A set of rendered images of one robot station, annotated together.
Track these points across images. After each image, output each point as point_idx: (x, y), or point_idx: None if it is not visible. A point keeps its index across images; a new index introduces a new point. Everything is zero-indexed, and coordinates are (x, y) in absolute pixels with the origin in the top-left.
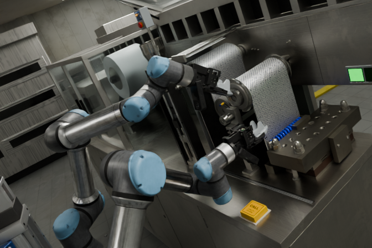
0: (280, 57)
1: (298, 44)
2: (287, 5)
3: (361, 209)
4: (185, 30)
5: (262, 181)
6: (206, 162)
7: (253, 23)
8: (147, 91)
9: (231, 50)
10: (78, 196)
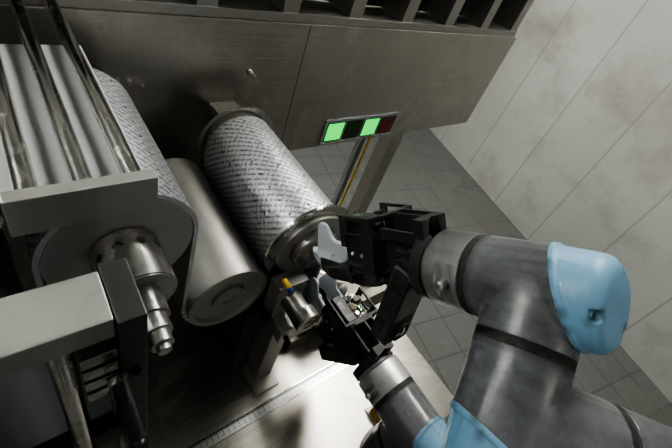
0: (263, 115)
1: (266, 78)
2: None
3: None
4: None
5: (311, 371)
6: (444, 423)
7: (151, 2)
8: (621, 407)
9: (130, 100)
10: None
